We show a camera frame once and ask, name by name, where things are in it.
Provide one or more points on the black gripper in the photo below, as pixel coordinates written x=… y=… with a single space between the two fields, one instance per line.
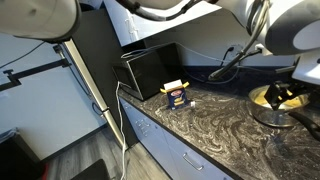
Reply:
x=298 y=90

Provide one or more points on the glass pot lid black knob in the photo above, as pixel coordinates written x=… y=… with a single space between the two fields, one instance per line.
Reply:
x=258 y=97

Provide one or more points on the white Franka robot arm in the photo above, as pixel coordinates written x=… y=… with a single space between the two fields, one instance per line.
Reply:
x=33 y=16

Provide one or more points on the blue pasta box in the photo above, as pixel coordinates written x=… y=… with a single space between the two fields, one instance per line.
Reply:
x=176 y=96

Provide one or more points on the black steel microwave oven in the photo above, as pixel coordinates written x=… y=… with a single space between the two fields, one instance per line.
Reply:
x=156 y=73

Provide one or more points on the pale blue base cabinet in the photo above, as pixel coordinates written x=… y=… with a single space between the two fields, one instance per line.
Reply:
x=156 y=146

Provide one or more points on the black steel refrigerator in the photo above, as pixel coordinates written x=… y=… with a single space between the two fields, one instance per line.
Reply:
x=100 y=90

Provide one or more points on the black bin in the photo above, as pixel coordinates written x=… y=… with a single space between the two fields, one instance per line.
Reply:
x=16 y=160

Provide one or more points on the white wall outlet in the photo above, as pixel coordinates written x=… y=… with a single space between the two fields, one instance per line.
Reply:
x=237 y=46

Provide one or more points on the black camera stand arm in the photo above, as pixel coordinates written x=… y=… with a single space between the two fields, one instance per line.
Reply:
x=40 y=69

